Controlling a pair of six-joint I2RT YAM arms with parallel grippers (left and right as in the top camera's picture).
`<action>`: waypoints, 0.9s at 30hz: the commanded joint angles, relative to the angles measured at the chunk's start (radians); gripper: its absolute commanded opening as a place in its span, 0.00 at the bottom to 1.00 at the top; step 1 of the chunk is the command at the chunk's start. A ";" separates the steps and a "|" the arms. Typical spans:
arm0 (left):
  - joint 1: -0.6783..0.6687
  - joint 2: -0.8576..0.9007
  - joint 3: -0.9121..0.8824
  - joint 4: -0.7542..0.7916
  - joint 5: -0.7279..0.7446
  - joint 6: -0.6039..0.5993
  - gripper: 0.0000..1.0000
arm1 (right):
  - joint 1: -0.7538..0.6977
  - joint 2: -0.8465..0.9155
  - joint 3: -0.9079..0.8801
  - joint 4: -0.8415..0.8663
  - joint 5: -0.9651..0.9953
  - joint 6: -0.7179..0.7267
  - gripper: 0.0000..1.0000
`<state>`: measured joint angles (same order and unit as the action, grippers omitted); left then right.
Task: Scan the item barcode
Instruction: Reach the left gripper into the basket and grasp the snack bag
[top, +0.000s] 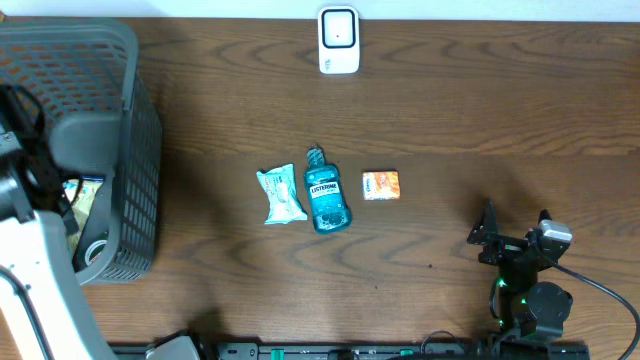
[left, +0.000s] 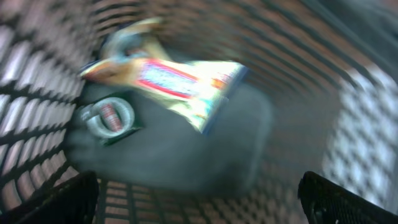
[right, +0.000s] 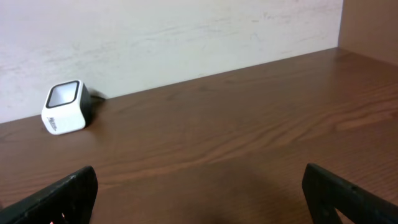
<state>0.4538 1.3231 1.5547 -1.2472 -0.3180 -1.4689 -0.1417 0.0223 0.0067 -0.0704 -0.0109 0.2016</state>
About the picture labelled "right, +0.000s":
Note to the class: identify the white barcode scanner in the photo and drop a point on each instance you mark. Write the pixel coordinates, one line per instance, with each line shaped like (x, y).
(68, 108)

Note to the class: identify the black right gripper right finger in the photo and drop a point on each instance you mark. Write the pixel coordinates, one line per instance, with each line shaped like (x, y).
(326, 194)

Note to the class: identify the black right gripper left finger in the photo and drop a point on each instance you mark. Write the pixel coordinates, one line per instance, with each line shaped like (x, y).
(68, 200)

